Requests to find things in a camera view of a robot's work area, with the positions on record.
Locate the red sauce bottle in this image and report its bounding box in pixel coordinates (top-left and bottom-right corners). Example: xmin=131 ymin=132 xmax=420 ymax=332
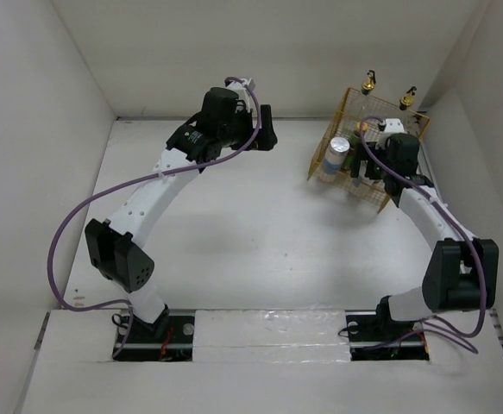
xmin=342 ymin=122 xmax=368 ymax=171

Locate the glass oil bottle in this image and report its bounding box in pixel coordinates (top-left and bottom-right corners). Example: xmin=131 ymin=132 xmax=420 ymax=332
xmin=356 ymin=70 xmax=376 ymax=120
xmin=398 ymin=85 xmax=418 ymax=126

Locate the silver-lid spice jar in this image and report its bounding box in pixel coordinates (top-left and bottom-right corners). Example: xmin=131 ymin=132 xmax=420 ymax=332
xmin=322 ymin=136 xmax=350 ymax=180

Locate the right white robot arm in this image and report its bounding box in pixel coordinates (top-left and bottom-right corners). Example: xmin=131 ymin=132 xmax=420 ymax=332
xmin=351 ymin=132 xmax=499 ymax=340

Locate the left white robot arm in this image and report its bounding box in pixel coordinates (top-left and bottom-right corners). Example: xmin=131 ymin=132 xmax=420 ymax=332
xmin=85 ymin=78 xmax=278 ymax=342

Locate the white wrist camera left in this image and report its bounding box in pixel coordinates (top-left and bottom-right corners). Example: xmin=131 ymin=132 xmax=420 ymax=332
xmin=224 ymin=77 xmax=255 ymax=111

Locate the yellow wire rack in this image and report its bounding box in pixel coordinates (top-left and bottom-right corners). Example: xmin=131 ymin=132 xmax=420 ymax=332
xmin=307 ymin=88 xmax=431 ymax=211

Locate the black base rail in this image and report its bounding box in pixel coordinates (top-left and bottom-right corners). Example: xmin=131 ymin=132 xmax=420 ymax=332
xmin=112 ymin=310 xmax=430 ymax=363

